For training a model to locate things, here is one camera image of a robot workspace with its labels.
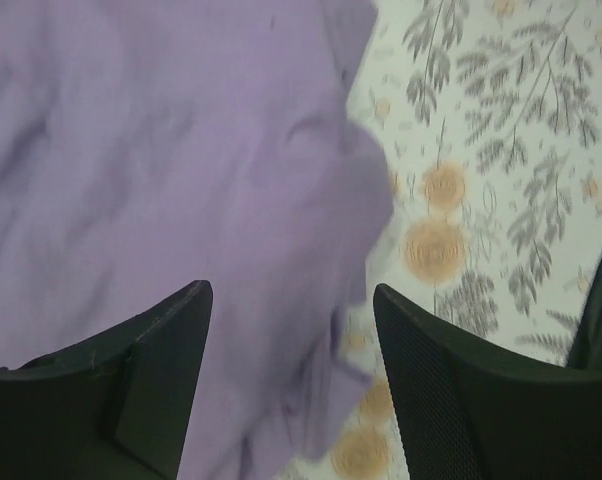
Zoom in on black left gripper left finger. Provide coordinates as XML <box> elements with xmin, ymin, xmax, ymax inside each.
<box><xmin>0</xmin><ymin>281</ymin><xmax>213</xmax><ymax>479</ymax></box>

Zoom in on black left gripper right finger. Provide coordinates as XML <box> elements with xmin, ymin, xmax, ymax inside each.
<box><xmin>373</xmin><ymin>284</ymin><xmax>602</xmax><ymax>479</ymax></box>

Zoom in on purple t shirt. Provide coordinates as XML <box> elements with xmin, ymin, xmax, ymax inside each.
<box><xmin>0</xmin><ymin>1</ymin><xmax>392</xmax><ymax>479</ymax></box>

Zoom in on floral tablecloth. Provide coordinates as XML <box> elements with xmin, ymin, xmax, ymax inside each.
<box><xmin>282</xmin><ymin>1</ymin><xmax>602</xmax><ymax>479</ymax></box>

